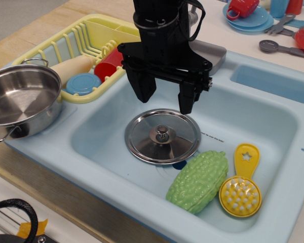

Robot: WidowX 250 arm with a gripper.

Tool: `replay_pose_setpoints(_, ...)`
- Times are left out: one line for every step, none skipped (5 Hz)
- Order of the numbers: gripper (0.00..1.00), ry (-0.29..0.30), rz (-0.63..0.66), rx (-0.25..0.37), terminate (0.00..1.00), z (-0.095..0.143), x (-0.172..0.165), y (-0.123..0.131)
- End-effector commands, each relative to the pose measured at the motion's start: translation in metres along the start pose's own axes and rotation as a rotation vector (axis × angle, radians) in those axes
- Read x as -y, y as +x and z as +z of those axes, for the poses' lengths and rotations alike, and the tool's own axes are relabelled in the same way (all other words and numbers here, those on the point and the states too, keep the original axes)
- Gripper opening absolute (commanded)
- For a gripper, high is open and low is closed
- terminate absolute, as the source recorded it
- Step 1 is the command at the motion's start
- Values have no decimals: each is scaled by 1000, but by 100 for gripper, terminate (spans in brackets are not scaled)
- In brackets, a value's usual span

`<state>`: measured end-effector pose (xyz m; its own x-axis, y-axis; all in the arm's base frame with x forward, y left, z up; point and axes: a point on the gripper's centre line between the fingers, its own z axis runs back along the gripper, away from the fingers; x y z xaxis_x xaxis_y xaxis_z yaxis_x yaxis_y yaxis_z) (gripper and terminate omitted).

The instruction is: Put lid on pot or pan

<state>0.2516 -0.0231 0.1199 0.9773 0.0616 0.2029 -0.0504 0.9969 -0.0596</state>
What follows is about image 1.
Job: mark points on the yellow plastic dish rack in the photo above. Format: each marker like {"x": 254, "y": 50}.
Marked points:
{"x": 92, "y": 36}

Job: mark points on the yellow toy scrub brush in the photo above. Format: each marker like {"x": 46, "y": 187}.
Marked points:
{"x": 239, "y": 195}

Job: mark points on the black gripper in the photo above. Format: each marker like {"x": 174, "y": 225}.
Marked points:
{"x": 163, "y": 53}

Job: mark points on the blue toy cup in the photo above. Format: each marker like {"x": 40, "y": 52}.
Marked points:
{"x": 278, "y": 8}

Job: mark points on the grey toy spoon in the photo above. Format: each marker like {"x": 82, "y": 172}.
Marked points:
{"x": 271, "y": 46}

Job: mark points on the red plastic cup in rack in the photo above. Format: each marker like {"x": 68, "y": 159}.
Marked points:
{"x": 108, "y": 65}

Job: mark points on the red toy cup background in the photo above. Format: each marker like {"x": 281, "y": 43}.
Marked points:
{"x": 294, "y": 7}

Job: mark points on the blue plastic plate in rack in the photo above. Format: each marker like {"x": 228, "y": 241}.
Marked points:
{"x": 83, "y": 84}

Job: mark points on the stainless steel pot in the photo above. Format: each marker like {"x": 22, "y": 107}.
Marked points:
{"x": 30, "y": 100}

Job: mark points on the cream toy rolling pin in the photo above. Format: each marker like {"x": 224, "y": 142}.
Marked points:
{"x": 69, "y": 68}

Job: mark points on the red toy mug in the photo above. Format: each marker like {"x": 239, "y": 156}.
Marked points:
{"x": 241, "y": 8}

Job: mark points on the grey toy faucet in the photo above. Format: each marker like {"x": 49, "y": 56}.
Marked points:
{"x": 212, "y": 53}

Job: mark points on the blue toy plate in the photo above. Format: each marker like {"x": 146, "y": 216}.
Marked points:
{"x": 257, "y": 18}
{"x": 262, "y": 27}

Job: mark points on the blue toy plate bottom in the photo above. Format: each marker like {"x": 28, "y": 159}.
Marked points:
{"x": 262, "y": 27}

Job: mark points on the green toy bitter gourd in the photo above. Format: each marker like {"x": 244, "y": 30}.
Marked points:
{"x": 199, "y": 181}

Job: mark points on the grey toy fork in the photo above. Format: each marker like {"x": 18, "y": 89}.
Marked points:
{"x": 277, "y": 28}

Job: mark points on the round steel pot lid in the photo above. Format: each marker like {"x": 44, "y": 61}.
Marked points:
{"x": 162, "y": 136}

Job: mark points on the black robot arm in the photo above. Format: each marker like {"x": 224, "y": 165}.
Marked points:
{"x": 167, "y": 13}

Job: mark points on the blue toy plate top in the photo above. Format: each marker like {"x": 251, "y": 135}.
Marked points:
{"x": 257, "y": 18}

